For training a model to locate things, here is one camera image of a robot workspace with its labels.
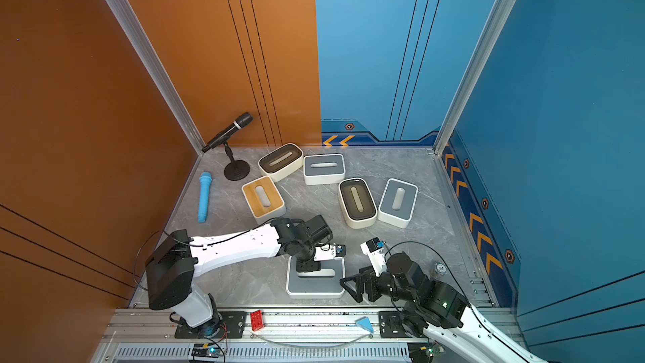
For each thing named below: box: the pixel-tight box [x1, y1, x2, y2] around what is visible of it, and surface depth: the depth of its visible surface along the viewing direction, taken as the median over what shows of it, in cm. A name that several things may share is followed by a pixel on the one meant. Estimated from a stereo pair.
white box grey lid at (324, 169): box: [303, 152, 347, 185], surface depth 108 cm
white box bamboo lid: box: [241, 175, 287, 225], surface depth 98 cm
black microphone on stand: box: [201, 111, 254, 182], surface depth 97 cm
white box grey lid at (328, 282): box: [286, 255, 347, 299], surface depth 76 cm
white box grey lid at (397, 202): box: [377, 178, 420, 229], surface depth 98 cm
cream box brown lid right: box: [337, 177, 378, 230], surface depth 96 cm
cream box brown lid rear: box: [257, 142, 305, 183], surface depth 111 cm
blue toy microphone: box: [197, 172, 213, 223], surface depth 104 cm
